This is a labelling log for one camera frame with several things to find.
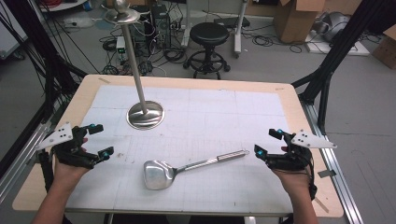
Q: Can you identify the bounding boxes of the metal spatula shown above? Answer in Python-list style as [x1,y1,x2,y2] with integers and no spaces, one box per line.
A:
[142,148,251,191]

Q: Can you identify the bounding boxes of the flat white board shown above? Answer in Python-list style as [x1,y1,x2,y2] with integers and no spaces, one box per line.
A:
[304,30,372,57]

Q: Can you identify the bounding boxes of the metal pole stand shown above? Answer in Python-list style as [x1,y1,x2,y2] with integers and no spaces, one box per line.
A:
[104,0,165,131]

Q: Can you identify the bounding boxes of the aluminium rail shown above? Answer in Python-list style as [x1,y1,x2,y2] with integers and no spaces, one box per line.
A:
[0,121,53,203]
[299,100,364,224]

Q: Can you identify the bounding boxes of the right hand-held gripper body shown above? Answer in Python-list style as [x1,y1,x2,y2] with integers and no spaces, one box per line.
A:
[264,129,338,172]

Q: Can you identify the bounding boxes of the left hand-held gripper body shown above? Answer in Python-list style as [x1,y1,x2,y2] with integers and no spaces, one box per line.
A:
[35,121,100,171]

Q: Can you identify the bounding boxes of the person's left hand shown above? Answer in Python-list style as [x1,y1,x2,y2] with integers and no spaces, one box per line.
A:
[51,136,92,189]

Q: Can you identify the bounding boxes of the white grid mat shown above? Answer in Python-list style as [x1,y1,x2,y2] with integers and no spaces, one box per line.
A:
[65,84,294,216]

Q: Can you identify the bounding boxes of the person's right hand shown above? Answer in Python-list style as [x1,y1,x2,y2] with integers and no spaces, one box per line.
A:
[271,145,313,198]

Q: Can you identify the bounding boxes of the black frame strut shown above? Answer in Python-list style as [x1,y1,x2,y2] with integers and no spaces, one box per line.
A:
[3,0,89,122]
[290,0,390,136]

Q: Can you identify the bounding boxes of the open cardboard box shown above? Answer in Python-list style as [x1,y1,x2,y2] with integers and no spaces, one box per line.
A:
[273,0,327,44]

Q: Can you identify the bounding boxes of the grey rounded device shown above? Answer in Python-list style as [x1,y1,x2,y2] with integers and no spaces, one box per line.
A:
[313,11,352,43]

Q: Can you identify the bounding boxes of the white stand leg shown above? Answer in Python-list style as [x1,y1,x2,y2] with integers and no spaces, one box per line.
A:
[233,0,249,59]
[181,0,193,49]

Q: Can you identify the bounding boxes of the closed cardboard box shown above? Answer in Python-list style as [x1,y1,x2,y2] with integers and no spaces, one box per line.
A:
[371,24,396,70]

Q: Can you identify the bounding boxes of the black round stool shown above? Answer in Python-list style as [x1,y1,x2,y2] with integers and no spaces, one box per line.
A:
[182,21,232,80]

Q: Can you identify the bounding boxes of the black computer tower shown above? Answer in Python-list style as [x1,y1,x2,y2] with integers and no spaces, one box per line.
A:
[150,3,173,49]

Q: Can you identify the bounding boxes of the small white power box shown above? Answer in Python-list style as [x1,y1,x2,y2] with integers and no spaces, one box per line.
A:
[115,35,128,63]

